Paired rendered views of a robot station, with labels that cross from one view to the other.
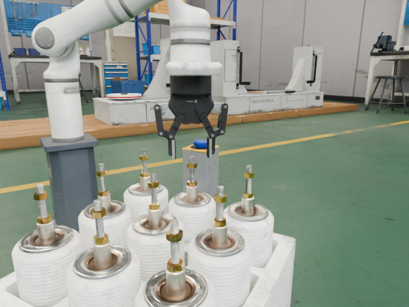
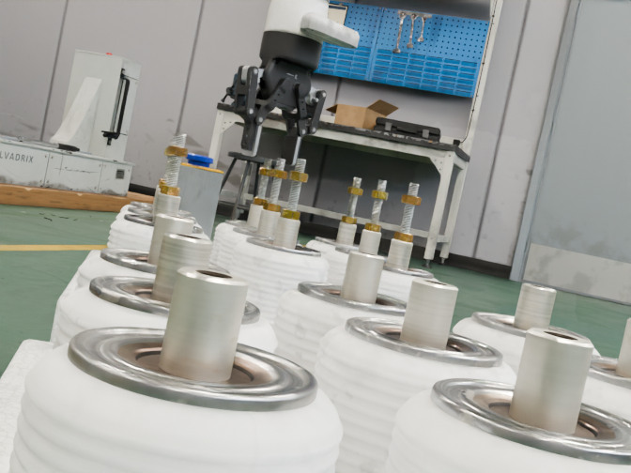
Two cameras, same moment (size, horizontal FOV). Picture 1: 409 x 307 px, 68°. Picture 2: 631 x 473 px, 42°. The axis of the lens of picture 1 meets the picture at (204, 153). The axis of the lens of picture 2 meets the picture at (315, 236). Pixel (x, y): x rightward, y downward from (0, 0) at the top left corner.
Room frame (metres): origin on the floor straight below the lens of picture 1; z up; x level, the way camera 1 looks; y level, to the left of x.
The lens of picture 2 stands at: (-0.27, 0.64, 0.31)
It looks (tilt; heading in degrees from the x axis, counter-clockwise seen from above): 3 degrees down; 320
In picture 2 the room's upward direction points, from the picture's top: 12 degrees clockwise
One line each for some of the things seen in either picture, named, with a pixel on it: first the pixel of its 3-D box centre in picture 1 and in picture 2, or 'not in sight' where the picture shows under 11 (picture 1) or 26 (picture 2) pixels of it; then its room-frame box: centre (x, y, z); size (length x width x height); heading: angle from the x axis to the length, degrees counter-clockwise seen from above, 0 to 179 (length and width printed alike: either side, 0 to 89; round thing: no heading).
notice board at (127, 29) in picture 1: (124, 27); not in sight; (6.72, 1.65, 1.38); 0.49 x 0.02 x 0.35; 122
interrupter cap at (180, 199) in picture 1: (192, 199); (254, 228); (0.57, 0.02, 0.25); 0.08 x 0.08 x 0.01
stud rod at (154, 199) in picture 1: (154, 195); (274, 191); (0.47, 0.08, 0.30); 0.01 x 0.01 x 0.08
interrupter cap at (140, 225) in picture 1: (155, 223); (266, 236); (0.47, 0.08, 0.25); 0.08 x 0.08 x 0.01
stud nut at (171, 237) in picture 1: (174, 234); (410, 200); (0.31, 0.03, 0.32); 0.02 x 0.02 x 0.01; 20
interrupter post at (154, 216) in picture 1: (154, 217); (268, 225); (0.47, 0.08, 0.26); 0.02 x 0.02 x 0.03
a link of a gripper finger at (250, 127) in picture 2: (166, 142); (246, 128); (0.56, 0.07, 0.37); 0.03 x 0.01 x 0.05; 98
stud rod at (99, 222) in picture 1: (100, 226); (294, 196); (0.36, 0.14, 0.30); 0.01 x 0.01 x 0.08
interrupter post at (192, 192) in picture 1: (192, 193); (256, 218); (0.57, 0.02, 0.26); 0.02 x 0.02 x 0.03
